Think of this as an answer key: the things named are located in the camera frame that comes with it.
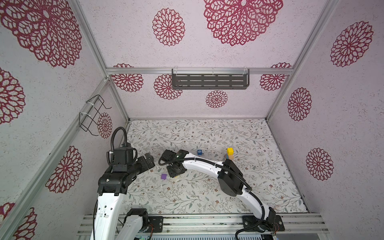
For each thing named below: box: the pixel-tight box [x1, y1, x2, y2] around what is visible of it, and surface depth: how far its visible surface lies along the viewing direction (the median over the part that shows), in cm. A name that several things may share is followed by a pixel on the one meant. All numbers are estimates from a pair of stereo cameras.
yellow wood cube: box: [227, 147, 234, 156], surface depth 89 cm
